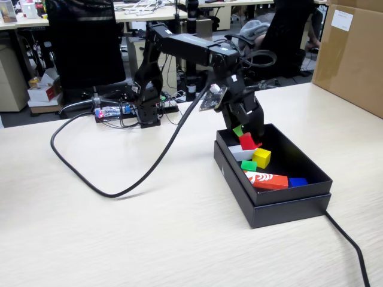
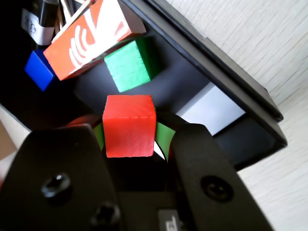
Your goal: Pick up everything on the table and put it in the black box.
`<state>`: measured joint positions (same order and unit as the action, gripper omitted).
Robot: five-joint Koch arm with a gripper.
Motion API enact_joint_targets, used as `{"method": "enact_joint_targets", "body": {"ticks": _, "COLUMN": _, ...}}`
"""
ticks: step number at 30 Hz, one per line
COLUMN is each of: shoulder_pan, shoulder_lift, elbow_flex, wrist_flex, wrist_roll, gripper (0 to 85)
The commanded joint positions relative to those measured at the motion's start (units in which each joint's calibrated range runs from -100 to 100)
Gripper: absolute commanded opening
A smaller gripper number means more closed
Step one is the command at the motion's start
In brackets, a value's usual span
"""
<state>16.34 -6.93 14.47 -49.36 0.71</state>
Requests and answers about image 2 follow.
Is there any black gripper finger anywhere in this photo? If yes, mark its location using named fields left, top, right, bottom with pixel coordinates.
left=155, top=113, right=274, bottom=231
left=0, top=124, right=121, bottom=231

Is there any red wooden cube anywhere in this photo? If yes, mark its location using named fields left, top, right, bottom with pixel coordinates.
left=102, top=94, right=157, bottom=158

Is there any green wooden cube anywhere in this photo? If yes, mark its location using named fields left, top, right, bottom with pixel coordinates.
left=103, top=36, right=164, bottom=93

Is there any black cardboard box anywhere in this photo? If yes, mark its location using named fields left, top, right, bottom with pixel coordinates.
left=0, top=0, right=288, bottom=171

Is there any orange box white print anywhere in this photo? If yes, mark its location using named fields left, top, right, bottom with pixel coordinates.
left=43, top=0, right=147, bottom=81

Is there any blue wooden cube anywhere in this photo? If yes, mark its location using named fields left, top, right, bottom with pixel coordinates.
left=24, top=49, right=57, bottom=92

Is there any black bottle white label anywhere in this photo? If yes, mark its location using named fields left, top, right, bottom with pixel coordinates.
left=21, top=0, right=60, bottom=46

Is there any pale wooden stick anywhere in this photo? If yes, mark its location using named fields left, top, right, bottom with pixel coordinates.
left=51, top=0, right=97, bottom=43

